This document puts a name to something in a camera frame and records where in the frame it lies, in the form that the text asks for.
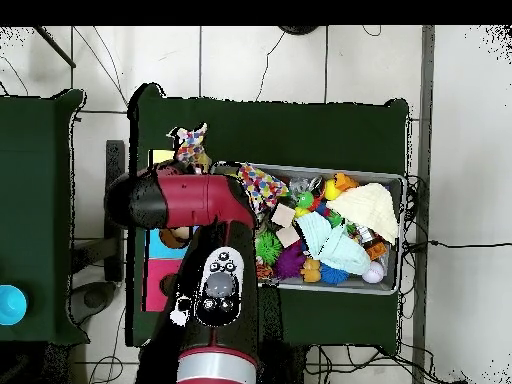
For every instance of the large dark green tablecloth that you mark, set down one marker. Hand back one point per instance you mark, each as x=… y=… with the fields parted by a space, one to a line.
x=280 y=128

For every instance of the green spiky ball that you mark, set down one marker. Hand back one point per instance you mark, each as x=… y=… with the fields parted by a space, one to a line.
x=268 y=247

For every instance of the large polka dot napkin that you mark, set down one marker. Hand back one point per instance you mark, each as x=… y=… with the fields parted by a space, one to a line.
x=264 y=188

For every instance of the mint green cloth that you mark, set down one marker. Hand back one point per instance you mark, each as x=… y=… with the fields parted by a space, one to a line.
x=340 y=250

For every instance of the blue plastic cup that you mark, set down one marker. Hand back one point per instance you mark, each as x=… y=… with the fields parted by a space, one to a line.
x=12 y=306

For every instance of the shallow clear mesh bin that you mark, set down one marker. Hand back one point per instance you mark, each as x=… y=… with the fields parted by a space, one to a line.
x=320 y=284

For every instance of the wooden box with three holes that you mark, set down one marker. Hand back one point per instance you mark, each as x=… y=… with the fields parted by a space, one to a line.
x=154 y=250

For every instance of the purple spiky toy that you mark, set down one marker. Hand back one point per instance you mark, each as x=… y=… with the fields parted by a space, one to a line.
x=290 y=262

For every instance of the black stand bar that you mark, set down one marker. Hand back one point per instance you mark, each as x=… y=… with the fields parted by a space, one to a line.
x=114 y=156

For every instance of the cream knitted cloth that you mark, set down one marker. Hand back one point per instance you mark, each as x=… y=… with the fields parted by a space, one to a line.
x=368 y=208

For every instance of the small polka dot napkin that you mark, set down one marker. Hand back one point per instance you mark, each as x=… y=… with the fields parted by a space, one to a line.
x=192 y=146

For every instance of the plush tiger toy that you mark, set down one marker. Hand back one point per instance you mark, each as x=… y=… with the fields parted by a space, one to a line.
x=264 y=272

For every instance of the dark green side tablecloth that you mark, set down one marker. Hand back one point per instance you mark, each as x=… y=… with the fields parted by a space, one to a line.
x=32 y=200

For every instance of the plain wooden cube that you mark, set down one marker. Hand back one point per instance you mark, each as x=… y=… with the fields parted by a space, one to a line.
x=283 y=216

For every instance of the black metal rod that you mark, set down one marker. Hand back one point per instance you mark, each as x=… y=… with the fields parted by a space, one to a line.
x=54 y=46

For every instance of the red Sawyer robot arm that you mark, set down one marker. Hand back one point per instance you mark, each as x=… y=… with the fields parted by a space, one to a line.
x=192 y=200

